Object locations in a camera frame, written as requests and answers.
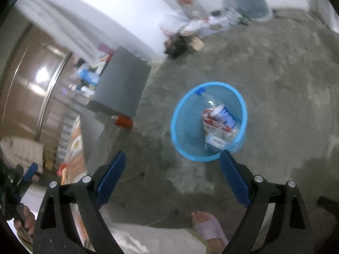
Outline blue white medicine box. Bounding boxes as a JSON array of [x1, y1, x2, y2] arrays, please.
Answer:
[[205, 134, 227, 149]]

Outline person's foot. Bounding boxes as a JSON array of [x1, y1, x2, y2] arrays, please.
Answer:
[[191, 211, 215, 226]]

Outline dark bag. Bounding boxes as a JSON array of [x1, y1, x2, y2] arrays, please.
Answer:
[[164, 33, 195, 60]]

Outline pink slipper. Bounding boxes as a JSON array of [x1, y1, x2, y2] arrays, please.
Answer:
[[192, 218, 229, 246]]

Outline pile of white packaging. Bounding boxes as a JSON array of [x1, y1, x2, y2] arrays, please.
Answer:
[[183, 8, 244, 36]]

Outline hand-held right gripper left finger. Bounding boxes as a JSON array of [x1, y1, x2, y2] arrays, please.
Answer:
[[33, 151, 127, 254]]

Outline grey cabinet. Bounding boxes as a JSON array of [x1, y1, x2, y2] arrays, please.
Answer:
[[86, 46, 151, 118]]

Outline blue bottle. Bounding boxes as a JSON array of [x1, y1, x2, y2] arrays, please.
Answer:
[[78, 69, 100, 85]]

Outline red spray can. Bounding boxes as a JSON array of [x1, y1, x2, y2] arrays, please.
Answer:
[[111, 115, 133, 129]]

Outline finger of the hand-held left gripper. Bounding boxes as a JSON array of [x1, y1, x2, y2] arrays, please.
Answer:
[[16, 163, 39, 191]]

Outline brown wooden door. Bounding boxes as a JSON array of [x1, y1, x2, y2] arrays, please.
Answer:
[[0, 24, 73, 141]]

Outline clear blue-label cola bottle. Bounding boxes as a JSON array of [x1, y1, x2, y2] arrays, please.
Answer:
[[195, 87, 240, 141]]

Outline cardboard piece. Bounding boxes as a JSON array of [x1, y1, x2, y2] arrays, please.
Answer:
[[191, 37, 205, 51]]

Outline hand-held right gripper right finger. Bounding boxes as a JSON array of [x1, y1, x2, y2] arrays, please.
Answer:
[[219, 149, 314, 254]]

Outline person's left hand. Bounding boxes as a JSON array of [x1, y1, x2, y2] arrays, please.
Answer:
[[13, 205, 36, 244]]

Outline blue plastic basket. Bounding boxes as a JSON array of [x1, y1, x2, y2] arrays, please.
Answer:
[[170, 81, 248, 162]]

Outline red snack bag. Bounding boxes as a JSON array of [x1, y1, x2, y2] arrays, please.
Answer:
[[201, 108, 231, 135]]

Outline white fleece pants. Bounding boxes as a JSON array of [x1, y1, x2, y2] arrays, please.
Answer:
[[101, 209, 207, 254]]

